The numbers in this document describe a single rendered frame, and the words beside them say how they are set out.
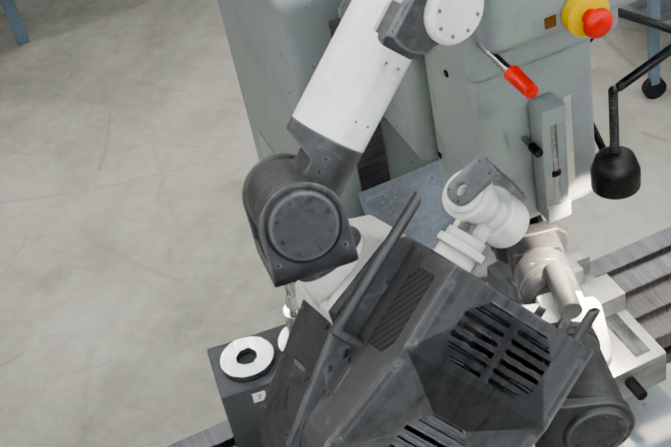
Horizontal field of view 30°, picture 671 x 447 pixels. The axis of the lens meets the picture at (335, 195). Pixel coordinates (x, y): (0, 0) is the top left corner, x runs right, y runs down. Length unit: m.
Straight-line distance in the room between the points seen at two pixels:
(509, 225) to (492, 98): 0.32
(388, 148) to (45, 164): 2.51
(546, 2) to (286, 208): 0.46
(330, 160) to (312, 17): 0.81
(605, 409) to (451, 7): 0.51
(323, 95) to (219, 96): 3.42
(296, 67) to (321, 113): 0.84
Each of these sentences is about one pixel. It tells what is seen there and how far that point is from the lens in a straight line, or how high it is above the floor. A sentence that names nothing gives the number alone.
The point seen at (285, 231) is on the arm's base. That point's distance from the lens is 1.33.
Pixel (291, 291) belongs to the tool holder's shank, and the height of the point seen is 1.28.
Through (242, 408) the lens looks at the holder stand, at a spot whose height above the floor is 1.11.
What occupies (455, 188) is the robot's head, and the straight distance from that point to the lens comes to 1.48.
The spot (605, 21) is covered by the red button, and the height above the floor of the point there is 1.77.
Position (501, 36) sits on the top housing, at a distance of 1.58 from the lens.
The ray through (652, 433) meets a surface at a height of 0.88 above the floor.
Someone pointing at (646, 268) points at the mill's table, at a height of 0.96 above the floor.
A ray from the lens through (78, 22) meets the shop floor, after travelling 5.51.
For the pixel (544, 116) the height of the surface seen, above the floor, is 1.54.
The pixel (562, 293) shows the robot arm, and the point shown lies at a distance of 1.88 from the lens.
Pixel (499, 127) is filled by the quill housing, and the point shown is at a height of 1.52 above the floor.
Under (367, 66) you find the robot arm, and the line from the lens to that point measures 1.35.
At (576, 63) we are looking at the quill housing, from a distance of 1.84.
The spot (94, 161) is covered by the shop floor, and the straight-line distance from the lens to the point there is 4.63.
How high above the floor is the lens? 2.63
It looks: 39 degrees down
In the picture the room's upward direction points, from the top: 12 degrees counter-clockwise
